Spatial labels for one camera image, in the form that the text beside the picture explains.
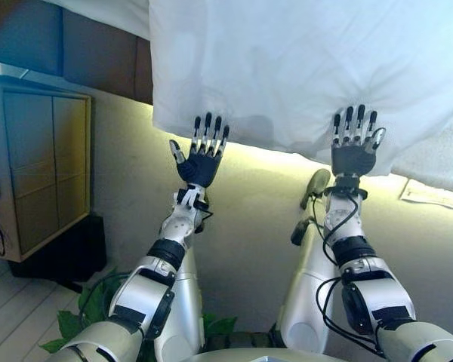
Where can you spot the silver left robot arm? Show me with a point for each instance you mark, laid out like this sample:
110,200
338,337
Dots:
143,294

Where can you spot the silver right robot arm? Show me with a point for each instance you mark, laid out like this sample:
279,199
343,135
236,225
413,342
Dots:
381,301

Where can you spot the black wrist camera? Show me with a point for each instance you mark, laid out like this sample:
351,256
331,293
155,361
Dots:
347,184
202,206

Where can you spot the brown upholstered bed frame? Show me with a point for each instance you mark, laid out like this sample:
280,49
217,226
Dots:
98,56

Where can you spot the green leafy houseplant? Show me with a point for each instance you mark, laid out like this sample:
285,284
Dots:
94,298

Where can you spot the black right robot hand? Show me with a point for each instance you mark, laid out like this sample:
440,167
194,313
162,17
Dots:
353,158

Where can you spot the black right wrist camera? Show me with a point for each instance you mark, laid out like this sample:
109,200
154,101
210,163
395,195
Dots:
347,184

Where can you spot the wooden nightstand with drawers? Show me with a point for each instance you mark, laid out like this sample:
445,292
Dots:
41,151

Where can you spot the white duvet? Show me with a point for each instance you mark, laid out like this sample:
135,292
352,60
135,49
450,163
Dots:
287,68

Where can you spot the white textured blanket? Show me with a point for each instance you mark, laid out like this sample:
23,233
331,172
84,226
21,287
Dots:
438,158

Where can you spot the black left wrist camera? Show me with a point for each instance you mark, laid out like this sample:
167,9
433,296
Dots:
202,206

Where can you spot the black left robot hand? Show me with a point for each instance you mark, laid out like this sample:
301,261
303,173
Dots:
198,167

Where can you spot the printed paper sheet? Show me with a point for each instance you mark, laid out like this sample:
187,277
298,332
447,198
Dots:
438,196

